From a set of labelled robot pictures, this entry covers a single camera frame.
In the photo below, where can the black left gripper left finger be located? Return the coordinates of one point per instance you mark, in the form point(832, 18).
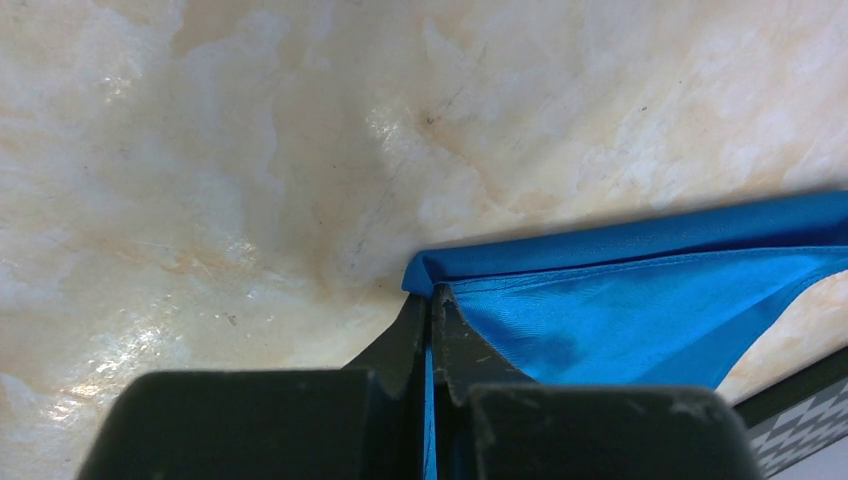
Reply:
point(362, 421)

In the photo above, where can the blue cloth napkin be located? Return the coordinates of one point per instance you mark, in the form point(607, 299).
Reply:
point(671, 301)

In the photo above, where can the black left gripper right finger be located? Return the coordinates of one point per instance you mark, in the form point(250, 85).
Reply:
point(490, 421)

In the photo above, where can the black white checkerboard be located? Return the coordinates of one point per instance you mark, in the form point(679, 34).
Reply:
point(798, 416)

